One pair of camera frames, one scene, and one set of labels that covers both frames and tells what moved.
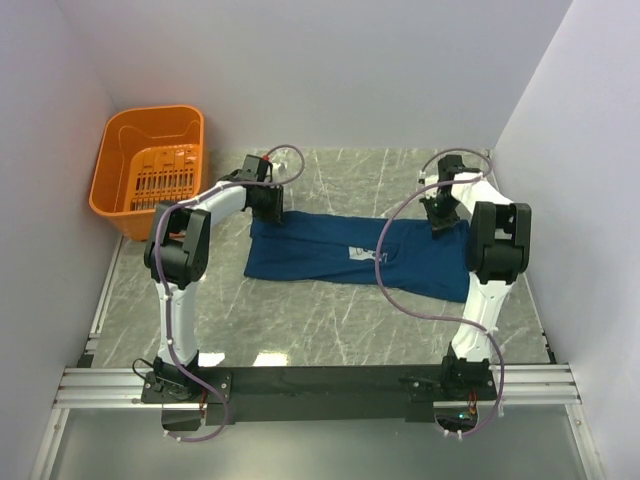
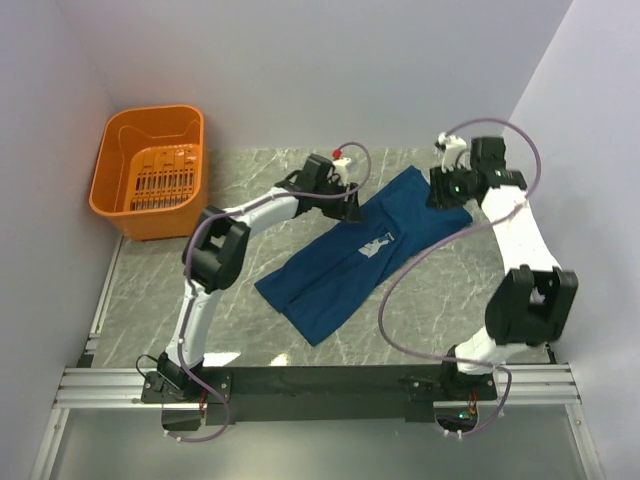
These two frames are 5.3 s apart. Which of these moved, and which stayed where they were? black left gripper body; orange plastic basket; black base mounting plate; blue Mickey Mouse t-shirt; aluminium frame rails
Moved: black left gripper body; blue Mickey Mouse t-shirt
Stayed: orange plastic basket; aluminium frame rails; black base mounting plate
